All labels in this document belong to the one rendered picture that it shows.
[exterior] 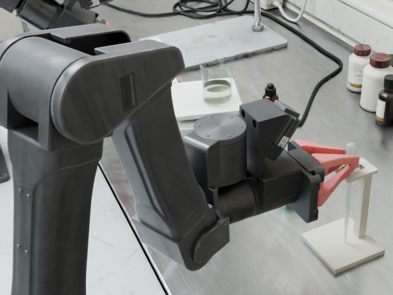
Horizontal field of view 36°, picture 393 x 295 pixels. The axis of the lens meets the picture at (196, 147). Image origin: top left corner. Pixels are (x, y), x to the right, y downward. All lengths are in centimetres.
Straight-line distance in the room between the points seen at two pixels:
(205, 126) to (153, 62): 19
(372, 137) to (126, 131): 64
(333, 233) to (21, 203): 49
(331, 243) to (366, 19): 64
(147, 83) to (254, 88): 78
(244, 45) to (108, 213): 61
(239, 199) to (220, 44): 78
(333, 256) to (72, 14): 54
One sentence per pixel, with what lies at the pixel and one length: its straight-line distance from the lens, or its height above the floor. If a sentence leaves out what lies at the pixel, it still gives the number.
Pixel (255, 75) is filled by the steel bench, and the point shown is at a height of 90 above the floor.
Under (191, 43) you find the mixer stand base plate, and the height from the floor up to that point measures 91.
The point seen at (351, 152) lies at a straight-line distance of 77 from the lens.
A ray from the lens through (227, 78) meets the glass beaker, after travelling 98.
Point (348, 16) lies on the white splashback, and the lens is 142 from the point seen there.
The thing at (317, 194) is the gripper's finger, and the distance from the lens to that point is 74.
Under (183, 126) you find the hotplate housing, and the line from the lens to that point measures 99.
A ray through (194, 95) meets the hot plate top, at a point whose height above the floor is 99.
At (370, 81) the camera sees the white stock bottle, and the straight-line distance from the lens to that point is 114.
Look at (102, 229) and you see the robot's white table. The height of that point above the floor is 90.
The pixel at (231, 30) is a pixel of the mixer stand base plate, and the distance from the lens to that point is 149.
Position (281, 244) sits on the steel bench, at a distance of 86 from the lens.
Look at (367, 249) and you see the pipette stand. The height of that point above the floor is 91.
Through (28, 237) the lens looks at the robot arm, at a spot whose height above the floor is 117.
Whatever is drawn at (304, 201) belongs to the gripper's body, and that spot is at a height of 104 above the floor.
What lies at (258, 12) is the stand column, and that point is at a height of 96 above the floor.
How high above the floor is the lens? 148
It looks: 33 degrees down
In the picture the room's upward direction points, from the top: 4 degrees counter-clockwise
